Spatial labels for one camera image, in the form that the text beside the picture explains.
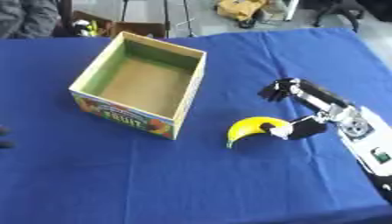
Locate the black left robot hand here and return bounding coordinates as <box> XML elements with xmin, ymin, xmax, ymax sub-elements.
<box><xmin>0</xmin><ymin>125</ymin><xmax>16</xmax><ymax>151</ymax></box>

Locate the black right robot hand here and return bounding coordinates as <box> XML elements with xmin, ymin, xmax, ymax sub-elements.
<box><xmin>255</xmin><ymin>77</ymin><xmax>357</xmax><ymax>141</ymax></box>

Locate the yellow toy banana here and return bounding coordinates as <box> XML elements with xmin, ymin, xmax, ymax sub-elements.
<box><xmin>225</xmin><ymin>115</ymin><xmax>293</xmax><ymax>150</ymax></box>

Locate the tan cardboard box green inside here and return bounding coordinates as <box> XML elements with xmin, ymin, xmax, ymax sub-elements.
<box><xmin>67</xmin><ymin>31</ymin><xmax>208</xmax><ymax>141</ymax></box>

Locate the brown cardboard box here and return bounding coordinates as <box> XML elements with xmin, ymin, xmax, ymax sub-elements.
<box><xmin>108</xmin><ymin>21</ymin><xmax>169</xmax><ymax>39</ymax></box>

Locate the black chair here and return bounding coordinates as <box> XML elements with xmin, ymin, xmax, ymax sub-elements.
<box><xmin>303</xmin><ymin>0</ymin><xmax>371</xmax><ymax>33</ymax></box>

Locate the yellow bag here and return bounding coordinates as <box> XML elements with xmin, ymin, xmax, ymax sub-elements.
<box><xmin>214</xmin><ymin>0</ymin><xmax>270</xmax><ymax>23</ymax></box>

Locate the person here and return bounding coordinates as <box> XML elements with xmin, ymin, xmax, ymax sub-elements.
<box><xmin>0</xmin><ymin>0</ymin><xmax>61</xmax><ymax>39</ymax></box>

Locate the white and black soft toy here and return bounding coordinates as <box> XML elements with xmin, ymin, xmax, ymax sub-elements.
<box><xmin>70</xmin><ymin>18</ymin><xmax>102</xmax><ymax>38</ymax></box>

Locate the black tripod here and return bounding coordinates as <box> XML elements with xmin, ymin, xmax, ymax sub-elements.
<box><xmin>117</xmin><ymin>0</ymin><xmax>198</xmax><ymax>39</ymax></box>

